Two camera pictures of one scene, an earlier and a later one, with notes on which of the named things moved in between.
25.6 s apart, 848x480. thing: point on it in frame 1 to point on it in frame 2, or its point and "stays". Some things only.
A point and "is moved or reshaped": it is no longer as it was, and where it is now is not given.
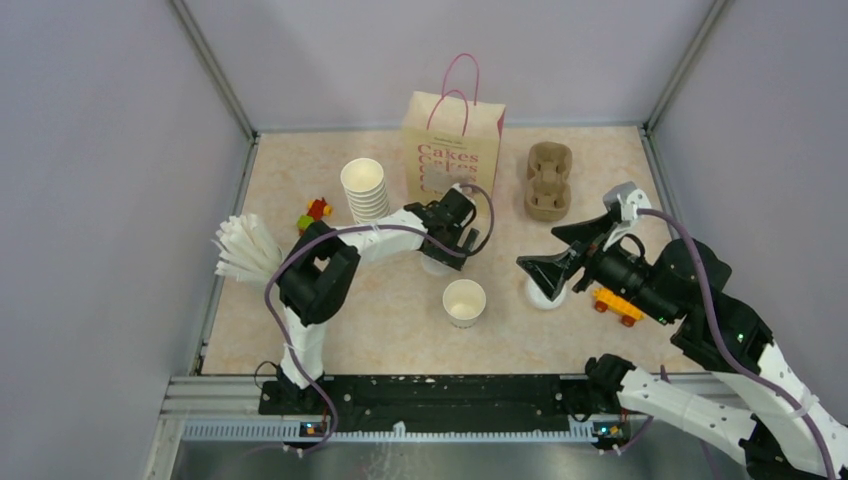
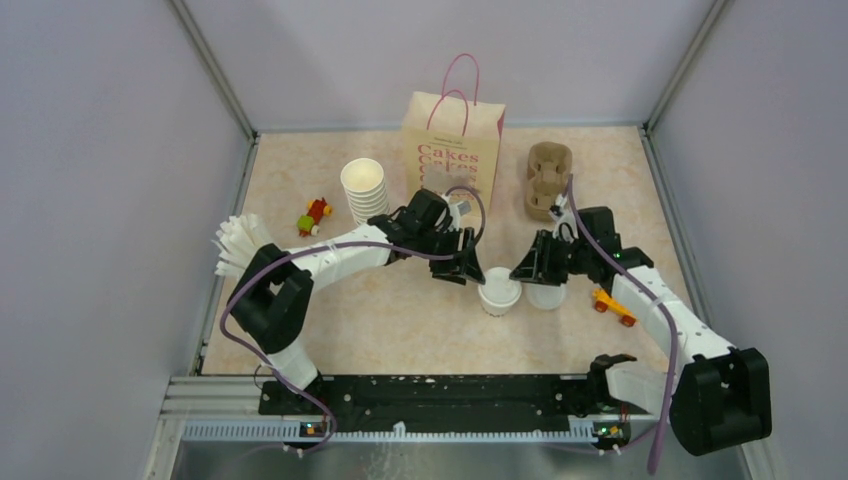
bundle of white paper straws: (246, 253) stays
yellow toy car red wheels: (605, 300) stays
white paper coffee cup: (464, 300) to (497, 311)
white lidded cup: (438, 268) is moved or reshaped
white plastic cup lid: (541, 299) stays
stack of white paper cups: (364, 181) stays
